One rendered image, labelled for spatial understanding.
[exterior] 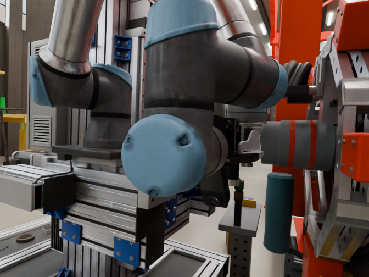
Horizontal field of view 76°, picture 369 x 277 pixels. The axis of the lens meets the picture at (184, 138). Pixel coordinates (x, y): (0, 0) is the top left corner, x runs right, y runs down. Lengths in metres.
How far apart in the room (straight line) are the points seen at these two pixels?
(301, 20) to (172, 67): 1.04
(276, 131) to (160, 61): 0.52
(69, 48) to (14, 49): 7.17
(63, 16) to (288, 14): 0.93
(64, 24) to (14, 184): 0.42
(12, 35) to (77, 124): 6.86
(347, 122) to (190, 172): 0.35
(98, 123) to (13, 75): 6.98
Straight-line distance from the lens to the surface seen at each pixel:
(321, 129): 0.71
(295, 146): 0.69
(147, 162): 0.21
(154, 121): 0.20
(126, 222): 0.64
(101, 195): 0.69
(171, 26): 0.24
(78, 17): 0.58
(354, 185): 0.82
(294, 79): 0.56
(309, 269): 0.78
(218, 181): 0.39
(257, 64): 0.31
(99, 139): 0.67
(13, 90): 7.58
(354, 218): 0.52
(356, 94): 0.50
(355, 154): 0.42
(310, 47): 1.19
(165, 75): 0.23
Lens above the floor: 0.88
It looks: 2 degrees down
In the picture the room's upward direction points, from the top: 2 degrees clockwise
